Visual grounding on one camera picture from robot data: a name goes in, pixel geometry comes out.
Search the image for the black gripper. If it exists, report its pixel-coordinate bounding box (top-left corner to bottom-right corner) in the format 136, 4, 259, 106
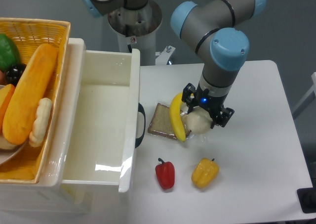
181, 83, 235, 129

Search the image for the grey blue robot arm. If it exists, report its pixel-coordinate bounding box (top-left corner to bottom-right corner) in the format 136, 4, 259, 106
82, 0, 267, 127

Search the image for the open upper white drawer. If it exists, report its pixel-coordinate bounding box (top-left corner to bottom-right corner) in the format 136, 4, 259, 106
61, 48, 141, 193

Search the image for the white drawer cabinet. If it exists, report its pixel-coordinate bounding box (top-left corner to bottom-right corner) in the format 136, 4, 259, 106
0, 39, 131, 212

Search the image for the yellow banana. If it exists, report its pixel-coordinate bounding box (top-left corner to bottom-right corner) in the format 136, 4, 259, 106
169, 93, 186, 142

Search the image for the wrapped brown bread slice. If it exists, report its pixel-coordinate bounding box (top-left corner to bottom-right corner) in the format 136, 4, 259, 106
147, 103, 177, 140

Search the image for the yellow bell pepper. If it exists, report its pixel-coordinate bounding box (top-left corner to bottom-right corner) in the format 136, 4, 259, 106
191, 158, 220, 189

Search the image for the red bell pepper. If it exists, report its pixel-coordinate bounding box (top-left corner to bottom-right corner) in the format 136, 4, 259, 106
155, 158, 175, 190

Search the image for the black device at edge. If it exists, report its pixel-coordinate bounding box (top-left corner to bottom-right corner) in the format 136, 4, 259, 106
297, 187, 316, 214

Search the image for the small cream squash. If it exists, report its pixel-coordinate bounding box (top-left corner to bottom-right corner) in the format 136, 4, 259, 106
29, 98, 52, 147

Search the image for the long orange bread loaf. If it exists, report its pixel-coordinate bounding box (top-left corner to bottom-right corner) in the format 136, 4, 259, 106
2, 44, 58, 145

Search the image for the yellow wicker basket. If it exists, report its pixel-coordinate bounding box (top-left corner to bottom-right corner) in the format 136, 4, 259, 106
0, 18, 71, 184

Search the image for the black round fruit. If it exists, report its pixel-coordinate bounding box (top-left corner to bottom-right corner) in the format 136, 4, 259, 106
4, 63, 26, 86

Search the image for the orange fruit slice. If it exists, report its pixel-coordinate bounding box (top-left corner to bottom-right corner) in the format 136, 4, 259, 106
0, 84, 15, 129

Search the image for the green bell pepper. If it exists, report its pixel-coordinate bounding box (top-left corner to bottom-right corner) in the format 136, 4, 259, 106
0, 33, 21, 72

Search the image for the red fruit at edge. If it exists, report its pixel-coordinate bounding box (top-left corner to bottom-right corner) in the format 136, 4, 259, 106
0, 71, 5, 85

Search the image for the white metal bracket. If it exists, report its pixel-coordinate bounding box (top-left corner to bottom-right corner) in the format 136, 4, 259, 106
155, 45, 176, 65

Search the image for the black drawer handle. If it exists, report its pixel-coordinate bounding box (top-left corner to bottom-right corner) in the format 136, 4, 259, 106
135, 103, 146, 148

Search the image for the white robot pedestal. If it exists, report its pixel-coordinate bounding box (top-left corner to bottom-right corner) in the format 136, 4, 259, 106
107, 0, 163, 66

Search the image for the white frame at right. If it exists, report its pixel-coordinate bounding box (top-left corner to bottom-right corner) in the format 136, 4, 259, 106
292, 72, 316, 120

